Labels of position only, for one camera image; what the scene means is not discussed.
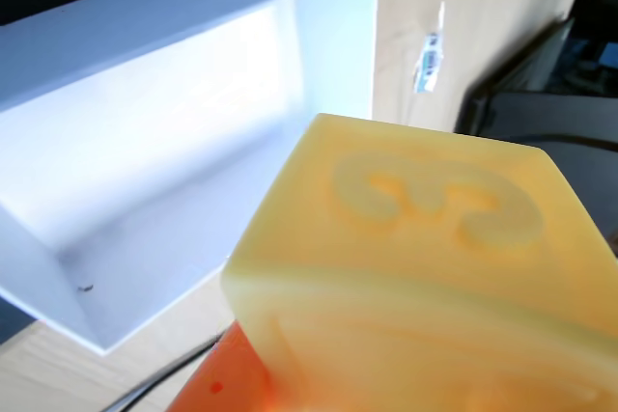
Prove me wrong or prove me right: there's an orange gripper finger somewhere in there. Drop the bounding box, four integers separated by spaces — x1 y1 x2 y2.
166 322 291 412

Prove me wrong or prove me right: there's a yellow embossed toy block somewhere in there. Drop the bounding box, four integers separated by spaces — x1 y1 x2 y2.
219 112 618 412

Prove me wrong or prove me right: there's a white open cardboard box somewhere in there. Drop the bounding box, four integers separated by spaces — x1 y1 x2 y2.
0 0 380 358

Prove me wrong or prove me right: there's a black monitor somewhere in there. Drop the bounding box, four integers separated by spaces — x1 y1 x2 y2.
453 11 618 149

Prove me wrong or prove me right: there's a black cable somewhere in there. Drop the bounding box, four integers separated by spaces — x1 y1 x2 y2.
108 334 228 412

